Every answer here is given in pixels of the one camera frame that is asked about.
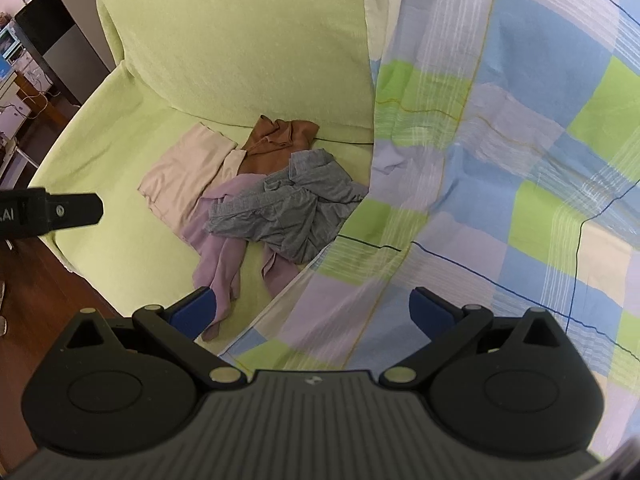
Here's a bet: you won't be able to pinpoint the brown crumpled garment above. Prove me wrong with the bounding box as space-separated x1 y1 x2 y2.
239 115 319 174

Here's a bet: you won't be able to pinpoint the grey cotton pants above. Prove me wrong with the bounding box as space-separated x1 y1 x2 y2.
206 150 368 264

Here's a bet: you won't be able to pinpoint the green covered sofa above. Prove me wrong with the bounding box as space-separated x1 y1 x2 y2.
27 0 381 346

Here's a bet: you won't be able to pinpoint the black cabinet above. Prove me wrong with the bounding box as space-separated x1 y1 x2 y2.
14 0 110 105

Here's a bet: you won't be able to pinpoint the beige folded garment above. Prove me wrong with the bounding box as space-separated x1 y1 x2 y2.
138 122 246 234

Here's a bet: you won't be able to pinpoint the lilac crumpled garment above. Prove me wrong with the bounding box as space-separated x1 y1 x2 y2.
179 173 306 344

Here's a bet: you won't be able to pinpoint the plaid patchwork bedsheet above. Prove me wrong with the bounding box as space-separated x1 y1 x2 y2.
224 0 639 457

